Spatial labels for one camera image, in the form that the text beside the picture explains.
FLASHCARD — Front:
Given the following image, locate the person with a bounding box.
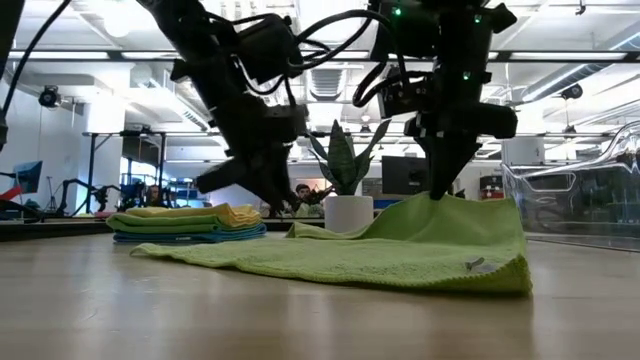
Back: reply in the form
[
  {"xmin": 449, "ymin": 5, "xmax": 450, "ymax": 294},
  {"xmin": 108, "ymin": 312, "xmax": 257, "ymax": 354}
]
[
  {"xmin": 143, "ymin": 183, "xmax": 169, "ymax": 209},
  {"xmin": 292, "ymin": 182, "xmax": 326, "ymax": 219}
]

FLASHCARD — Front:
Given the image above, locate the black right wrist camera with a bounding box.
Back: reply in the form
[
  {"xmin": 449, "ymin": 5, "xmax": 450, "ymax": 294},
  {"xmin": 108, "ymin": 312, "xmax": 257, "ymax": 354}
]
[{"xmin": 377, "ymin": 74, "xmax": 437, "ymax": 120}]

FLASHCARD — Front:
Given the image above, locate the blue screen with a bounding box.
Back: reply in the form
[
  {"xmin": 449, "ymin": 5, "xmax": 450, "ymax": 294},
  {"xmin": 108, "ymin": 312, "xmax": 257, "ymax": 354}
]
[{"xmin": 13, "ymin": 159, "xmax": 44, "ymax": 195}]

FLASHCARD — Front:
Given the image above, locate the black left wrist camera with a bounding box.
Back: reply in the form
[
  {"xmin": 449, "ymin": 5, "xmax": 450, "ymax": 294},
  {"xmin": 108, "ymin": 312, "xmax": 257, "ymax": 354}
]
[{"xmin": 238, "ymin": 13, "xmax": 305, "ymax": 85}]

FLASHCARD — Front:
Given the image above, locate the lime green microfiber towel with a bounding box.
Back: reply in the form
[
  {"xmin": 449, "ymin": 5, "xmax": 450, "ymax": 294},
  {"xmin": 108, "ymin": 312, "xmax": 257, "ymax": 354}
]
[{"xmin": 129, "ymin": 192, "xmax": 534, "ymax": 296}]

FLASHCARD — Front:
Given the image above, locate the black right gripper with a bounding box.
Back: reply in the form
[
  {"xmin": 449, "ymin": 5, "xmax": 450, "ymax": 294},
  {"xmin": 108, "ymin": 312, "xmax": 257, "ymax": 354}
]
[{"xmin": 403, "ymin": 72, "xmax": 520, "ymax": 201}]

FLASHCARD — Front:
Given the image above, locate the clear plastic bin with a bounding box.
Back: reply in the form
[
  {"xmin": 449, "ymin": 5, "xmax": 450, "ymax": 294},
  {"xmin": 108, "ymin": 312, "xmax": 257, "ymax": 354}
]
[{"xmin": 501, "ymin": 119, "xmax": 640, "ymax": 251}]

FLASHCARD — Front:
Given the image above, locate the black camera cable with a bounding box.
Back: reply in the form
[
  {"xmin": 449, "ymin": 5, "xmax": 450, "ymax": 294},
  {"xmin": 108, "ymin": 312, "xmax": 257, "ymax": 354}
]
[
  {"xmin": 351, "ymin": 58, "xmax": 399, "ymax": 110},
  {"xmin": 292, "ymin": 8, "xmax": 401, "ymax": 71}
]

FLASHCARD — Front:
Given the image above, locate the black right camera cable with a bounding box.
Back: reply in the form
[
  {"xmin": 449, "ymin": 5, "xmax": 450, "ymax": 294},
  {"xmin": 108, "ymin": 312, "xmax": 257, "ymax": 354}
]
[{"xmin": 351, "ymin": 58, "xmax": 399, "ymax": 110}]

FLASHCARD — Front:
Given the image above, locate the black ceiling camera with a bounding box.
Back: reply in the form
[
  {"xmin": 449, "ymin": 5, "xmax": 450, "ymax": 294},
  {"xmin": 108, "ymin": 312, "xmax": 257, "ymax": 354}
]
[
  {"xmin": 38, "ymin": 84, "xmax": 62, "ymax": 109},
  {"xmin": 559, "ymin": 82, "xmax": 584, "ymax": 101}
]

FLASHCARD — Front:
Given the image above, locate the black rack frame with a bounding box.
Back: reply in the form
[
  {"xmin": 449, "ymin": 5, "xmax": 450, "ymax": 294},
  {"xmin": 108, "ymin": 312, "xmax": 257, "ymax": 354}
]
[{"xmin": 82, "ymin": 129, "xmax": 224, "ymax": 216}]

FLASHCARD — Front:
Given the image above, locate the black left camera cable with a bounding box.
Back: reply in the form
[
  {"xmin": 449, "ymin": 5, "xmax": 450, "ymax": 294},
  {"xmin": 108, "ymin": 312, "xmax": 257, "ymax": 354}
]
[{"xmin": 292, "ymin": 8, "xmax": 401, "ymax": 71}]

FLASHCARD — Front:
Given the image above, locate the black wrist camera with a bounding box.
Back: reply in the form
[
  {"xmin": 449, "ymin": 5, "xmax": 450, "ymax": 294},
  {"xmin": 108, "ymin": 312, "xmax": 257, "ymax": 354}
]
[
  {"xmin": 238, "ymin": 13, "xmax": 305, "ymax": 85},
  {"xmin": 377, "ymin": 74, "xmax": 437, "ymax": 120}
]

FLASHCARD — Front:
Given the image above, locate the white round plant pot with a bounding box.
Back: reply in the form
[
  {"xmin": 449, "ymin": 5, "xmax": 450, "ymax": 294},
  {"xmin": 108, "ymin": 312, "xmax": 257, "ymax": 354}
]
[{"xmin": 323, "ymin": 194, "xmax": 375, "ymax": 234}]

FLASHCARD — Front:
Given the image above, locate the green artificial succulent plant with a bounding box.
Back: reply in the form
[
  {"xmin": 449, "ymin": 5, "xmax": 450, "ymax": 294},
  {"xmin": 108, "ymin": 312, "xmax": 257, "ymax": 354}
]
[{"xmin": 305, "ymin": 118, "xmax": 392, "ymax": 197}]

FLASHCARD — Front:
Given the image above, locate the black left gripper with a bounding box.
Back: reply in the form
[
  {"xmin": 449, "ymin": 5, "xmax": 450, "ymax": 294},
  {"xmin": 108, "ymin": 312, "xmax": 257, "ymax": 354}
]
[{"xmin": 194, "ymin": 92, "xmax": 309, "ymax": 212}]

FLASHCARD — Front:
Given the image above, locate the red toolbox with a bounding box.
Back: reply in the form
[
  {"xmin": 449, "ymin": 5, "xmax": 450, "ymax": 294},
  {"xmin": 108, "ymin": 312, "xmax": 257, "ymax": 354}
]
[{"xmin": 478, "ymin": 174, "xmax": 505, "ymax": 202}]

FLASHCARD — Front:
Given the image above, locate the blue microfiber towel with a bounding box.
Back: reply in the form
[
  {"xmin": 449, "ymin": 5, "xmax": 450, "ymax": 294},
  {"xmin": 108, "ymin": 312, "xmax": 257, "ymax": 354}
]
[{"xmin": 112, "ymin": 223, "xmax": 269, "ymax": 245}]

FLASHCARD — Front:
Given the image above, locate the black monitor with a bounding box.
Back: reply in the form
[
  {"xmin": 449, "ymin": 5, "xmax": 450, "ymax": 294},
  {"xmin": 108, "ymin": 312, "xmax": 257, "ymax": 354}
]
[{"xmin": 381, "ymin": 155, "xmax": 432, "ymax": 196}]

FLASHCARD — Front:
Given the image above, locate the white cabinet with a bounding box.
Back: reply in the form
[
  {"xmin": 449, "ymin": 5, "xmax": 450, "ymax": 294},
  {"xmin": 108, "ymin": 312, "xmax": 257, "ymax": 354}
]
[{"xmin": 501, "ymin": 136, "xmax": 546, "ymax": 166}]

